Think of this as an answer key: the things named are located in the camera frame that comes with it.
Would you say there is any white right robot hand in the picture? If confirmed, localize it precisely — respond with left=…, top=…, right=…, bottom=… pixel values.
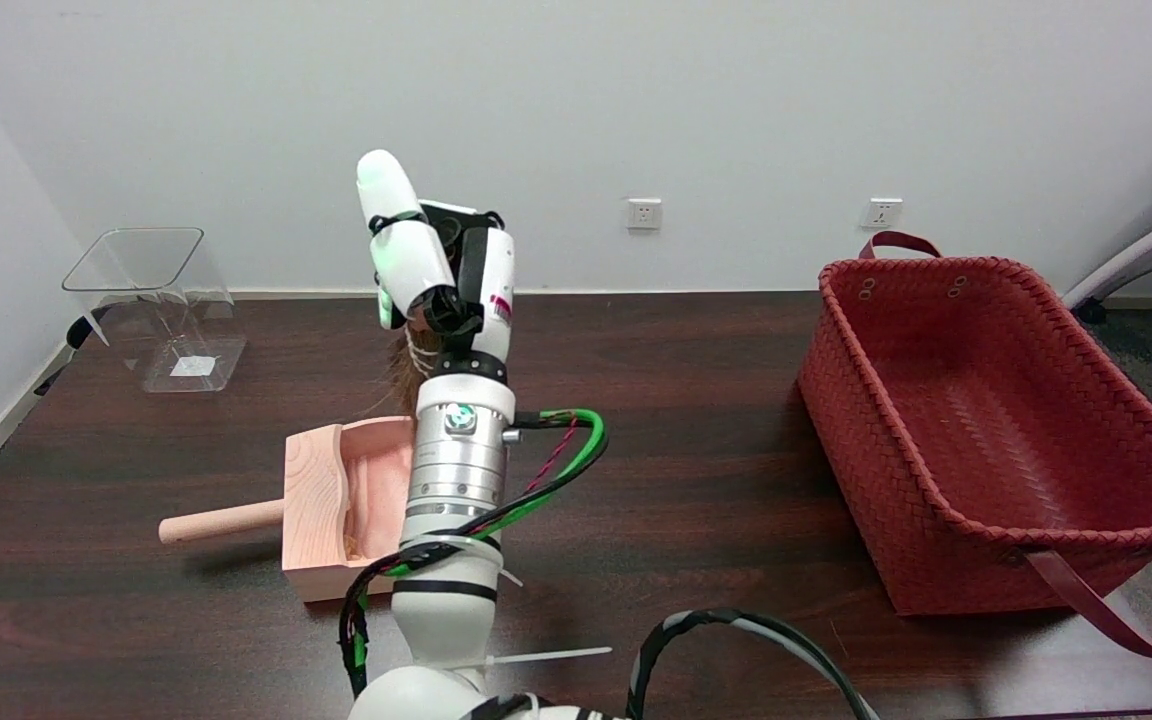
left=356, top=150, right=517, bottom=387

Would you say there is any brown straw hand broom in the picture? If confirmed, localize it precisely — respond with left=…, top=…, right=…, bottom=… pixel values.
left=366, top=300, right=447, bottom=421

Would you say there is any wooden dustpan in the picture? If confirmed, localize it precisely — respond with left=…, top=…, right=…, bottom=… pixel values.
left=158, top=417, right=417, bottom=603

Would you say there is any clear plastic container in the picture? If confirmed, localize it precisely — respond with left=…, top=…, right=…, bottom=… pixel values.
left=62, top=227, right=247, bottom=394

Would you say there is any black table clamp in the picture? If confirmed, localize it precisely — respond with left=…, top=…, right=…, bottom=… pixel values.
left=34, top=308, right=112, bottom=396

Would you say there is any long white zip tie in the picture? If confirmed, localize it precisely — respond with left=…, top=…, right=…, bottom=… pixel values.
left=436, top=648, right=614, bottom=671

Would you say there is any red woven basket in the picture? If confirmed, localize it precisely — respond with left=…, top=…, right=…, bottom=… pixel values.
left=798, top=231, right=1152, bottom=661

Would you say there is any pink and grey chair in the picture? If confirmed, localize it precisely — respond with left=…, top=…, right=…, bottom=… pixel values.
left=1063, top=196, right=1152, bottom=323

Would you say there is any black cable with white tape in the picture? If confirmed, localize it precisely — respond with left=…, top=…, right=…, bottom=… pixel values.
left=624, top=608, right=877, bottom=720

